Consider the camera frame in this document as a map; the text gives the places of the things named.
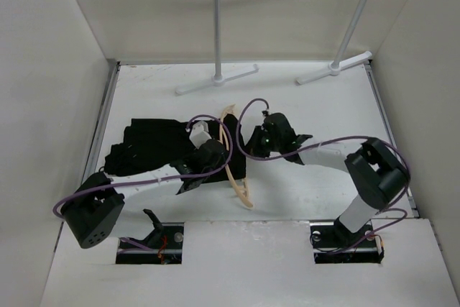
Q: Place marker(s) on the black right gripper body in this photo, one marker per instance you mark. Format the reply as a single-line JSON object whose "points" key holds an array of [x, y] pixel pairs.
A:
{"points": [[263, 144]]}

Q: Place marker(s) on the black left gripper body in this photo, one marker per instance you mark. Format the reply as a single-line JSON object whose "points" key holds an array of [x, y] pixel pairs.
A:
{"points": [[221, 161]]}

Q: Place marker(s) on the beige plastic hanger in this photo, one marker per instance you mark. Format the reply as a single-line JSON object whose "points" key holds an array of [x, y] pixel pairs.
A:
{"points": [[241, 187]]}

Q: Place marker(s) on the black trousers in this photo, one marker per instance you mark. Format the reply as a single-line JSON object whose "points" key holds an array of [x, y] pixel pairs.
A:
{"points": [[148, 144]]}

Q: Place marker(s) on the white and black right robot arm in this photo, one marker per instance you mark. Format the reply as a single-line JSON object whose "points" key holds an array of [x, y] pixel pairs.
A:
{"points": [[378, 174]]}

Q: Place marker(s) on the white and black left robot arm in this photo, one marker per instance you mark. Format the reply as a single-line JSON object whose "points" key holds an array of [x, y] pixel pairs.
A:
{"points": [[93, 210]]}

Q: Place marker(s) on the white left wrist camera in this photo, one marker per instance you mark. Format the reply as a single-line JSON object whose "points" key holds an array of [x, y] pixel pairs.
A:
{"points": [[199, 134]]}

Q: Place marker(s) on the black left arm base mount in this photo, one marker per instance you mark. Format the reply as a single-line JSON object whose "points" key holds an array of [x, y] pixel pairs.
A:
{"points": [[167, 250]]}

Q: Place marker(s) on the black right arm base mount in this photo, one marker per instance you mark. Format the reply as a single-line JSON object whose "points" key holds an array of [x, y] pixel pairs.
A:
{"points": [[362, 248]]}

